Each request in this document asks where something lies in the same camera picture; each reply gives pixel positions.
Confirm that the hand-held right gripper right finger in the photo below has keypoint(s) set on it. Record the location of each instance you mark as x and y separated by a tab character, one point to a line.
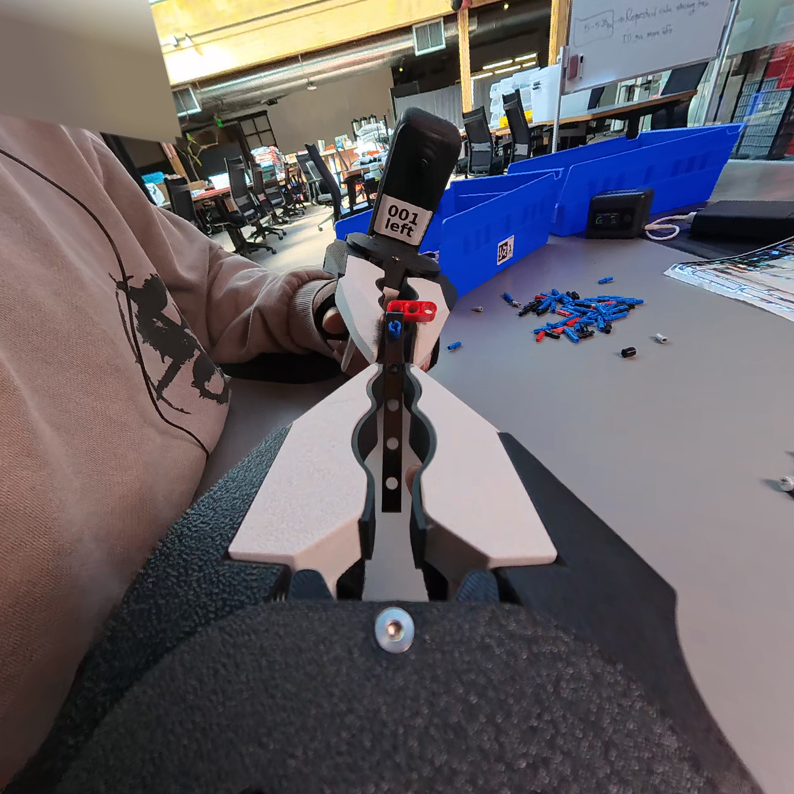
490	496

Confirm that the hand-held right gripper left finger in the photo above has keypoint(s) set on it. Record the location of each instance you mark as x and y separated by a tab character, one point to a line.
304	496

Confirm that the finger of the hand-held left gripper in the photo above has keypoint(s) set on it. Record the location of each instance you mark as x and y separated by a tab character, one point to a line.
434	335
360	304

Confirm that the red angled lego beam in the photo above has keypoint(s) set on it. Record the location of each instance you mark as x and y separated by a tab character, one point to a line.
412	306

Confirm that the long blue lego pin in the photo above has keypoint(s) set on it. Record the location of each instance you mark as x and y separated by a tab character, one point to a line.
392	329

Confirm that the long black lego beam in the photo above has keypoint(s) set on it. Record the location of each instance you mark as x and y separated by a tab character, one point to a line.
391	459

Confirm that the person's left forearm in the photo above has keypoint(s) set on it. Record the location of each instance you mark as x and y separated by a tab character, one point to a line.
260	298

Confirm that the pile of blue lego pins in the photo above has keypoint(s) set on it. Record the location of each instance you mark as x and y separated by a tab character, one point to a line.
577	313

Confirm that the pile of mixed lego pieces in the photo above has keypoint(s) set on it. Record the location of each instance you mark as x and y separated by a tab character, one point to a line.
786	484

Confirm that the lego sticker sheet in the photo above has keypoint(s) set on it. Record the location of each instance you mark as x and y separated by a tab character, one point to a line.
744	279

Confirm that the black office chair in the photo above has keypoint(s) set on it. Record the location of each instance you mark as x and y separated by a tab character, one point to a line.
180	201
479	136
325	180
245	192
518	124

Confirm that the blue plastic bin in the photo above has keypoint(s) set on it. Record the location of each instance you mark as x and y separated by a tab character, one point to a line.
670	167
496	229

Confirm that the stack of white containers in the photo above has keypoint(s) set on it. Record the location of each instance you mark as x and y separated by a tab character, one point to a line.
527	93

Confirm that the small black box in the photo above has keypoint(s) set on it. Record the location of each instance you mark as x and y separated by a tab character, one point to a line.
620	214

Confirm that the long wooden desk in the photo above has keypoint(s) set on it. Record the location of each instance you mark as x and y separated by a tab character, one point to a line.
620	106

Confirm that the whiteboard on stand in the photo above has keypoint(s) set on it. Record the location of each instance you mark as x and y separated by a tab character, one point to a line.
651	37

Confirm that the flat black box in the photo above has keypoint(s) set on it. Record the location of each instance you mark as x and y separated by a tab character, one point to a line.
744	220

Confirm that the stacks of red blue bins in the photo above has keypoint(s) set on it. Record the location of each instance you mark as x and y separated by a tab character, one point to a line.
766	105

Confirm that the white wall vent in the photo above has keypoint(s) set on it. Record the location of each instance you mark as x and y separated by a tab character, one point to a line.
428	36
185	100

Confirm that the wooden post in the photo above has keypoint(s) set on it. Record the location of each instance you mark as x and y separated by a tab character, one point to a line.
559	31

